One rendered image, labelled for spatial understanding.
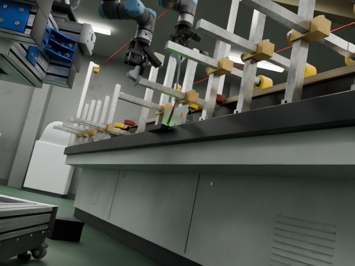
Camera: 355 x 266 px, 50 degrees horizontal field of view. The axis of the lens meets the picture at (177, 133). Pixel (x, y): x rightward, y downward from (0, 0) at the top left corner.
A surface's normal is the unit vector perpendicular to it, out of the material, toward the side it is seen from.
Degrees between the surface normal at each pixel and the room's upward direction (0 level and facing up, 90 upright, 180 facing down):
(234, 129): 90
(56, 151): 90
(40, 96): 90
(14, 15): 90
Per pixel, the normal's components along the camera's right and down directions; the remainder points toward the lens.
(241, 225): -0.87, -0.26
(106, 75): 0.06, -0.18
